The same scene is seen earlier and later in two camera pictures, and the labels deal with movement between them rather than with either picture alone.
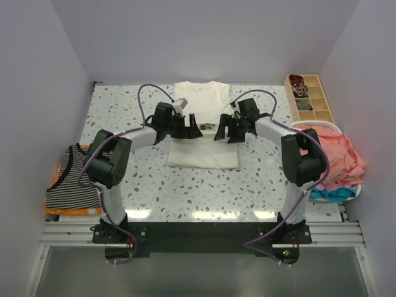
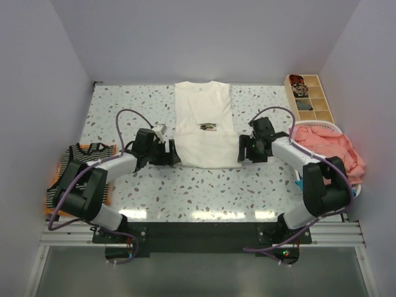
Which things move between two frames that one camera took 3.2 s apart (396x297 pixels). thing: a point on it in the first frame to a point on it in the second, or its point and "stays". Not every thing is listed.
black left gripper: x=191 y=132 to x=166 y=158
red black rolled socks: x=296 y=79 stays
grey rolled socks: x=304 y=106 stays
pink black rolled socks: x=300 y=90 stays
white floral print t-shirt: x=206 y=100 stays
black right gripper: x=226 y=120 to x=245 y=141
